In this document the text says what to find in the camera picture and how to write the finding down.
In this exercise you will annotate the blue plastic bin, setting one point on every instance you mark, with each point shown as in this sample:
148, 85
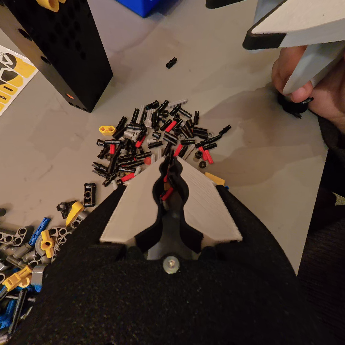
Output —
145, 6

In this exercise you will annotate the pile of yellow black building pieces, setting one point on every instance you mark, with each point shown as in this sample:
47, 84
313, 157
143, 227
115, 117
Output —
32, 242

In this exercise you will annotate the pile of black red pins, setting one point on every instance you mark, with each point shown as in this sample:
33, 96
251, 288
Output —
134, 156

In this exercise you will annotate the yellow black sticker sheet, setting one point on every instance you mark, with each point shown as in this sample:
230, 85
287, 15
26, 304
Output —
16, 70

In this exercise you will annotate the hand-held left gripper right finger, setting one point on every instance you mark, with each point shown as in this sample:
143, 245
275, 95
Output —
210, 210

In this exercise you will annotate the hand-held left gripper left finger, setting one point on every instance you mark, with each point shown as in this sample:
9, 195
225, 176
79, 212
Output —
132, 210

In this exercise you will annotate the black perforated block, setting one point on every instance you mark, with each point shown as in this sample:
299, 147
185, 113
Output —
67, 54

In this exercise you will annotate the person's right hand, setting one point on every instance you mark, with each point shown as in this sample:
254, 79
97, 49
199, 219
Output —
331, 94

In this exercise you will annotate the yellow panel piece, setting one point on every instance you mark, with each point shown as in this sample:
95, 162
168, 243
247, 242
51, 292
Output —
214, 178

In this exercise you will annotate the person's right forearm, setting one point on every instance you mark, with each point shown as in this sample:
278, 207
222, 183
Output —
334, 151

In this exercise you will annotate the black connector pin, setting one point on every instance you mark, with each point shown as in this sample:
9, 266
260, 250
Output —
171, 62

